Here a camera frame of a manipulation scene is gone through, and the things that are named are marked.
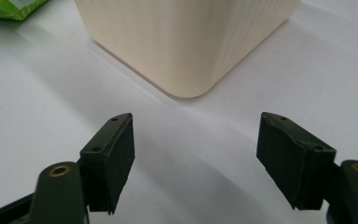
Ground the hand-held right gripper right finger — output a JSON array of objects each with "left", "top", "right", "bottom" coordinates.
[{"left": 255, "top": 111, "right": 337, "bottom": 211}]

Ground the green packet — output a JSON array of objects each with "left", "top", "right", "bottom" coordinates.
[{"left": 0, "top": 0, "right": 49, "bottom": 21}]

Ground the cream ribbed plastic bin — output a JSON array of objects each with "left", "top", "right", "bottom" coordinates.
[{"left": 74, "top": 0, "right": 302, "bottom": 99}]

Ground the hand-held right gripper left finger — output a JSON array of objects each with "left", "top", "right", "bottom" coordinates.
[{"left": 79, "top": 112, "right": 136, "bottom": 216}]

